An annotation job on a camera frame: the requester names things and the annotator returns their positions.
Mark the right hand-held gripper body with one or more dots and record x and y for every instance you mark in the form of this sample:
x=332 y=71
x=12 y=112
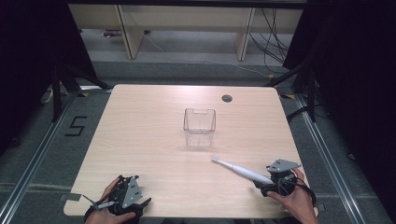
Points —
x=281 y=174

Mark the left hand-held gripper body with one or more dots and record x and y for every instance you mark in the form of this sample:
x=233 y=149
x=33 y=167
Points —
x=130 y=194

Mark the white electric toothbrush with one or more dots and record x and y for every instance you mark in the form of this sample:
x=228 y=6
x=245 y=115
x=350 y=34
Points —
x=249 y=173

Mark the person's left hand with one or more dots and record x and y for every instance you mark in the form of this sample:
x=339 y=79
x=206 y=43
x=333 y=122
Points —
x=106 y=217

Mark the person's right hand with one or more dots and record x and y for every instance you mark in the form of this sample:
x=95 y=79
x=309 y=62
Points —
x=297 y=205

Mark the clear plastic container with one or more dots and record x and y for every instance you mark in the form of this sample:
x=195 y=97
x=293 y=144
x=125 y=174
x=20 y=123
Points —
x=199 y=130

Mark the black metal stand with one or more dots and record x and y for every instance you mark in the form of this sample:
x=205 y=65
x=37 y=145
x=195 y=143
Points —
x=57 y=93
x=309 y=90

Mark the dark curtain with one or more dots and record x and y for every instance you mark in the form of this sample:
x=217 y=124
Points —
x=355 y=77
x=34 y=62

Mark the purple object under desk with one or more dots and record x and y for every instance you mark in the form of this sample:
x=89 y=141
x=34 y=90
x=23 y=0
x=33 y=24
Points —
x=111 y=33

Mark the metal floor rail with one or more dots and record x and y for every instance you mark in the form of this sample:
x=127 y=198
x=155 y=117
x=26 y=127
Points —
x=34 y=158
x=327 y=161

